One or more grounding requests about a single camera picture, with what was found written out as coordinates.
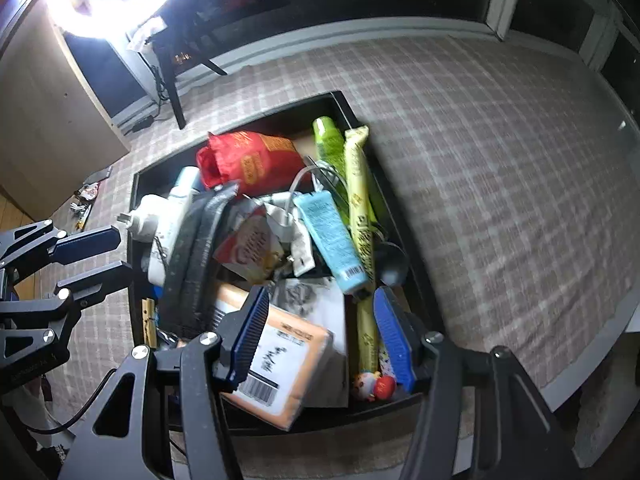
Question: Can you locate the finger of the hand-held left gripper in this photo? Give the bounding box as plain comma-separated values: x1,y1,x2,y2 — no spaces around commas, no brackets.
0,261,135,346
0,219,123,281

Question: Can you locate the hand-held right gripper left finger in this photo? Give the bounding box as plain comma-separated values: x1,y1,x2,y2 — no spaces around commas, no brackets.
57,284,272,480

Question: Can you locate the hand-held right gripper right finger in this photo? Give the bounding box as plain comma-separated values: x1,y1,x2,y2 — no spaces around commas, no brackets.
372,286,586,480

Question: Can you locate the orange box with white label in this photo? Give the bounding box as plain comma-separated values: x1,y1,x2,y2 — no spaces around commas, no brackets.
212,282,335,433

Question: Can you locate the wooden clothespin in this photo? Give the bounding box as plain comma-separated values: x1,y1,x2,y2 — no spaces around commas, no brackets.
141,297,157,346

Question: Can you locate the white bottle with blue cap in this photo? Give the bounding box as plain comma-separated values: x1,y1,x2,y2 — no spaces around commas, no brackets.
147,165,203,286

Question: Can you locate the long yellow packet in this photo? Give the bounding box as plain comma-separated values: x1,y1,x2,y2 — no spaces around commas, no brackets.
342,126,383,376

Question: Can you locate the black tray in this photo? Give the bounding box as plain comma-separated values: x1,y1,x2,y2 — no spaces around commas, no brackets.
127,91,441,436

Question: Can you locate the checked cloth desktop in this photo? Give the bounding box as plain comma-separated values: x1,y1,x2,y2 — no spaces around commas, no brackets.
37,35,640,480

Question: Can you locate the small red ball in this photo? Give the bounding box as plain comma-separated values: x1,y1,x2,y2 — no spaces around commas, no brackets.
374,375,398,401

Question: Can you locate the small santa figure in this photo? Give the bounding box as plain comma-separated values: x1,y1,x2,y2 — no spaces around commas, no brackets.
352,370,383,403

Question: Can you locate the dark grey flat item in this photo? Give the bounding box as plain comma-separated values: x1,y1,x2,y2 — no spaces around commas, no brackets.
82,165,113,186

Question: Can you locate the white packet with sketch print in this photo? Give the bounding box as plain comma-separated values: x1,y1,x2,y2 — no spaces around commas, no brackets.
272,276,351,408

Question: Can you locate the black round spoon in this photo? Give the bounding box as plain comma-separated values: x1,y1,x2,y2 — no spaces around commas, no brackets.
375,241,413,288

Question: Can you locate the white and orange snack packet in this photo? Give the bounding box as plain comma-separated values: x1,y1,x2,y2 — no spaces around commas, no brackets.
214,205,286,283

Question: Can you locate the black folded belt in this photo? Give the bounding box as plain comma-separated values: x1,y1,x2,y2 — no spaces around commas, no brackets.
160,182,241,338

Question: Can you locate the silver white sachet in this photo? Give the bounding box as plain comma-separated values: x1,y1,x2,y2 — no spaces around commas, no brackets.
260,195,316,278

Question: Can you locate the light wooden cabinet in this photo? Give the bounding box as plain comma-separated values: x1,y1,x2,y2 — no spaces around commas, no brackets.
0,15,132,206

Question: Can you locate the blue tube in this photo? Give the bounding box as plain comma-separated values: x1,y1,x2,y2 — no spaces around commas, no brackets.
292,191,371,296

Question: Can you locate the red bag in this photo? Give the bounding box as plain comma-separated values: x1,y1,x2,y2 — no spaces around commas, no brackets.
196,131,308,196

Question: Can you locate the green bottle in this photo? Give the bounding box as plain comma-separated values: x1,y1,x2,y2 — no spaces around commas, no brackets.
312,116,388,231

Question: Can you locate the white cable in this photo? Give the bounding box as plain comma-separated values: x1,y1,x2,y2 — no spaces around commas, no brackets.
280,157,346,231

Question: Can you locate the white window frame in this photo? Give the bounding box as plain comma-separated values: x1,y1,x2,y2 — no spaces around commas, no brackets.
210,0,631,76

